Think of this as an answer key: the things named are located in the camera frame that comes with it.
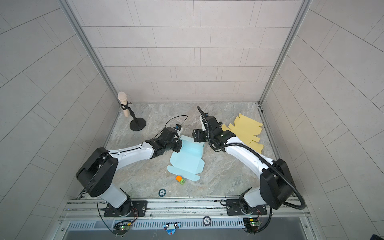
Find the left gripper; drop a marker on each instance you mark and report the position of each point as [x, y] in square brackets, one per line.
[179, 145]

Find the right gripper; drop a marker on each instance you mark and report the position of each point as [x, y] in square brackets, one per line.
[200, 138]

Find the light blue paper box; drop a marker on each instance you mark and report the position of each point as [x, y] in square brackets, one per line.
[188, 163]

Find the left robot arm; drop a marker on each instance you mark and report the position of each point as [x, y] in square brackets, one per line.
[97, 173]

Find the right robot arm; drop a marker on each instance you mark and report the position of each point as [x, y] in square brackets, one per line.
[275, 178]

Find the yellow paper box stack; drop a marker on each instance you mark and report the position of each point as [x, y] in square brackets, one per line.
[247, 130]

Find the black microphone stand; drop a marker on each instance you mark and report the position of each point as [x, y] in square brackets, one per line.
[137, 124]

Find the orange green toy block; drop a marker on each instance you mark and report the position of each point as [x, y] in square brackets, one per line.
[180, 180]

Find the beige microphone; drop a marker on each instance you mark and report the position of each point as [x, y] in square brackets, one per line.
[123, 98]

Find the round black white disc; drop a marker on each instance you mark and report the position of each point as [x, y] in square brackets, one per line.
[207, 221]

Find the blue sticker marker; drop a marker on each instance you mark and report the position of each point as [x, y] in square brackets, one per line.
[171, 228]

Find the right green circuit board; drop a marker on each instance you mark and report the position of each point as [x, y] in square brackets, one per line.
[251, 225]

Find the green circuit board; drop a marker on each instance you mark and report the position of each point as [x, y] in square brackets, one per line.
[251, 225]
[121, 228]

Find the left green circuit board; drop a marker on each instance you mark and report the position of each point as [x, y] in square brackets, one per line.
[121, 228]

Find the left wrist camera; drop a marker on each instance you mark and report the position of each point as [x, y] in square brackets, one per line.
[179, 129]

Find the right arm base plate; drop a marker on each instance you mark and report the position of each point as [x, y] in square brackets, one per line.
[236, 207]

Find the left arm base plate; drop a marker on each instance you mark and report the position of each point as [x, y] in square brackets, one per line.
[128, 209]

